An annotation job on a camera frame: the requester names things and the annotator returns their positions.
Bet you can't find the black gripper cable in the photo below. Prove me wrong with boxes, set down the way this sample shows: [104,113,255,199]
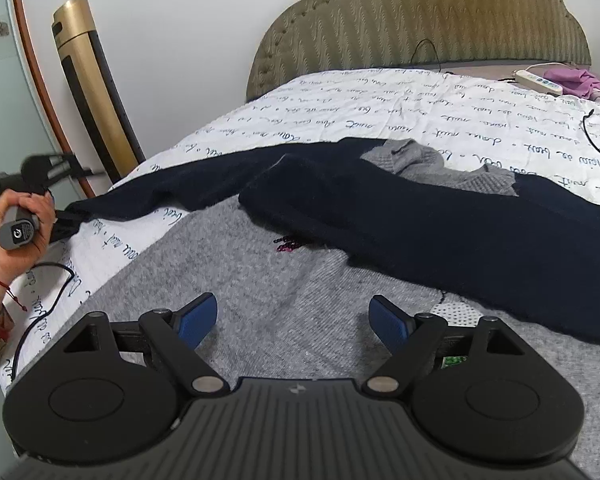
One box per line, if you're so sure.
[12,261,77,378]

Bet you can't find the purple cloth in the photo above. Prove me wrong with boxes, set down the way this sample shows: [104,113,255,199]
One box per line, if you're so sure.
[541,62,600,101]

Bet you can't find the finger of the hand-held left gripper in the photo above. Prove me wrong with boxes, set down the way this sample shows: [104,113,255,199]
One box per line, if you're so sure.
[50,211,83,245]

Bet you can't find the white power strip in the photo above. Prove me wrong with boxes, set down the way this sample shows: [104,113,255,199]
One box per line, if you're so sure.
[514,69,564,96]

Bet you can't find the grey knit sweater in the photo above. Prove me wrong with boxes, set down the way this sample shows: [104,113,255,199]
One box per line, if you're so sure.
[5,192,600,466]

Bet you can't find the small grey ribbed knit garment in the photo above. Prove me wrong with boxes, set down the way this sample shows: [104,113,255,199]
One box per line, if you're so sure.
[360,139,518,197]

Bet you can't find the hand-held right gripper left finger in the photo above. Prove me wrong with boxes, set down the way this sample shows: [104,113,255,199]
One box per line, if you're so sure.
[62,292,231,398]

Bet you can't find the white dotted cloth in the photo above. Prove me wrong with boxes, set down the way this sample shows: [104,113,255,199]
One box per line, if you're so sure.
[431,299,485,335]

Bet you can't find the person's left hand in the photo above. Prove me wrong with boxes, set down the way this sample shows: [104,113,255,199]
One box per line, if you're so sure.
[0,192,57,282]

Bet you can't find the gold tower air conditioner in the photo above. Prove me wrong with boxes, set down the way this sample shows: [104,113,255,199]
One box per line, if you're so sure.
[51,0,147,184]

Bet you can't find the black cable on headboard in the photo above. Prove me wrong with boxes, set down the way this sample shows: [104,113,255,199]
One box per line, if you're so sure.
[410,38,444,74]

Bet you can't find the olive quilted headboard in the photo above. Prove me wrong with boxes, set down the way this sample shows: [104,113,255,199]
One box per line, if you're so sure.
[245,0,594,103]

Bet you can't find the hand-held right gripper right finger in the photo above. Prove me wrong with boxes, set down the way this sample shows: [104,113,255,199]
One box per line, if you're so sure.
[362,294,528,397]

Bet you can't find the white script printed bed sheet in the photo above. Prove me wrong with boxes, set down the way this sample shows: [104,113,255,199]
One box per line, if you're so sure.
[0,66,600,393]

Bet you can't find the frosted glass door wooden frame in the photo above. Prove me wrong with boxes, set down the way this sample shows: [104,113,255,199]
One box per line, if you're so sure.
[0,0,93,200]

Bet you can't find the dark navy knit garment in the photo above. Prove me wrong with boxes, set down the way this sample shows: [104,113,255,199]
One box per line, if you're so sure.
[65,137,600,346]

